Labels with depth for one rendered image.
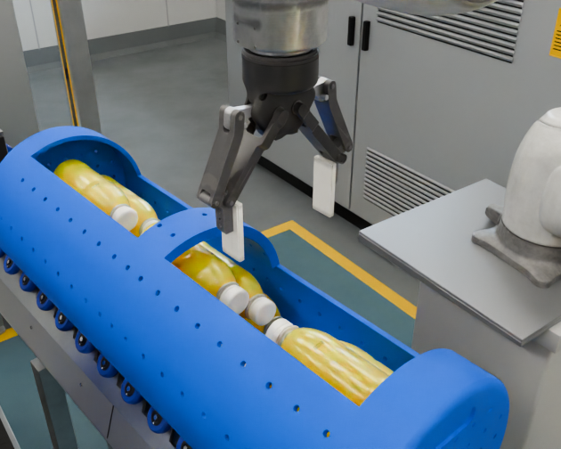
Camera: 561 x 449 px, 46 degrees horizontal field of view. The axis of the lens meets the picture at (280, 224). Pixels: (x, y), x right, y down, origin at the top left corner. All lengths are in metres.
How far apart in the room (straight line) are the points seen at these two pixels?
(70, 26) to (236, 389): 1.29
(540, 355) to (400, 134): 1.71
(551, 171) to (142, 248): 0.67
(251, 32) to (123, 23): 5.34
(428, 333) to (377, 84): 1.62
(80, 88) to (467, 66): 1.34
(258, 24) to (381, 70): 2.20
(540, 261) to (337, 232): 2.03
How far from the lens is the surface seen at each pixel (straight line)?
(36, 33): 5.70
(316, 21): 0.62
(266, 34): 0.61
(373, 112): 2.88
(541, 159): 1.16
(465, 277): 1.20
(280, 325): 0.82
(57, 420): 1.76
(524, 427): 1.33
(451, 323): 1.33
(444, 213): 1.38
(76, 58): 1.86
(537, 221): 1.20
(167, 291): 0.83
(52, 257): 1.04
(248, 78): 0.64
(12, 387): 2.56
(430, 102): 2.63
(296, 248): 3.06
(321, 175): 0.76
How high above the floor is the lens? 1.70
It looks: 32 degrees down
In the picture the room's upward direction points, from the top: straight up
